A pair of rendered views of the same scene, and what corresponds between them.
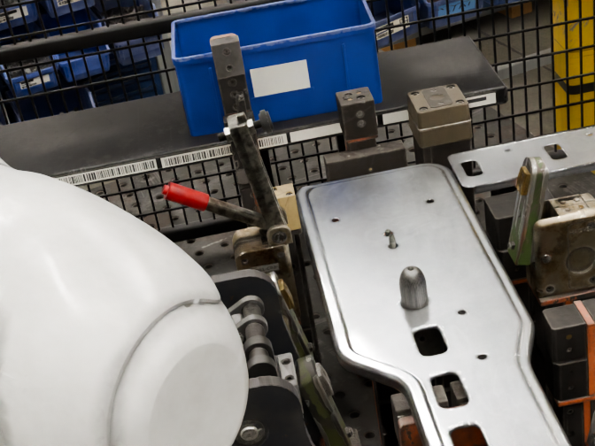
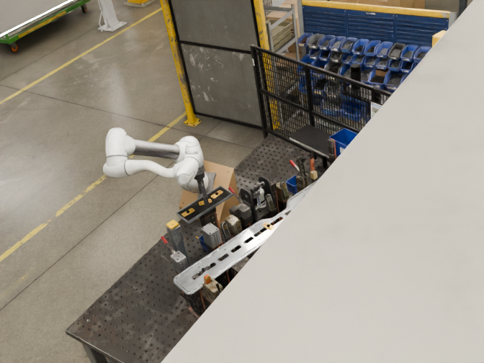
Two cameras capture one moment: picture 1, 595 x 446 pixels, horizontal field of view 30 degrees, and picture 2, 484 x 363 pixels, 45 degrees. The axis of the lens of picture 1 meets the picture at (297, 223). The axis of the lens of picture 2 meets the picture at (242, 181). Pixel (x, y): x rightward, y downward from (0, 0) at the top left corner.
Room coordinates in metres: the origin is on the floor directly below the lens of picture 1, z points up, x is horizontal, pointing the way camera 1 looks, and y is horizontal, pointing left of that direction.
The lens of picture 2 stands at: (-0.88, -2.55, 3.49)
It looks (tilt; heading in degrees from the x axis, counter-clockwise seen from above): 36 degrees down; 59
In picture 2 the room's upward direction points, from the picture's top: 11 degrees counter-clockwise
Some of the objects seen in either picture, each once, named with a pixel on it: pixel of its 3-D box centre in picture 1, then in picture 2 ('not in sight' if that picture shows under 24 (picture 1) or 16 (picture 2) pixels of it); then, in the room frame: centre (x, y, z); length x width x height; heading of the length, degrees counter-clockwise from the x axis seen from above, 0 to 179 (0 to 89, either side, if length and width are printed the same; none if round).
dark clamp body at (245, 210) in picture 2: not in sight; (247, 228); (0.68, 0.06, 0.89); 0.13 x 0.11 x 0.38; 92
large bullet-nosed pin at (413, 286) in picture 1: (413, 289); not in sight; (1.06, -0.12, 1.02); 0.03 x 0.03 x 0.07
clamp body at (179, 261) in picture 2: not in sight; (184, 276); (0.12, 0.01, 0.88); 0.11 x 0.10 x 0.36; 92
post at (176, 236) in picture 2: not in sight; (180, 251); (0.21, 0.18, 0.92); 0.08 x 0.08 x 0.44; 2
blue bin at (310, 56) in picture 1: (275, 61); (352, 147); (1.61, -0.01, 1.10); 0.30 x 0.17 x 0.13; 91
